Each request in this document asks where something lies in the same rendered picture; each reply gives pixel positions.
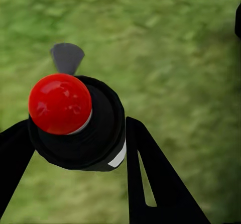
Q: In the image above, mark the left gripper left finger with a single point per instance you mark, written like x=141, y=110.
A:
x=16, y=150

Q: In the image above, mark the pesticide atomizer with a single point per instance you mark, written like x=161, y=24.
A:
x=76, y=122

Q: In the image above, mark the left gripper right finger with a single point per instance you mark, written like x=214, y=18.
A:
x=175, y=205

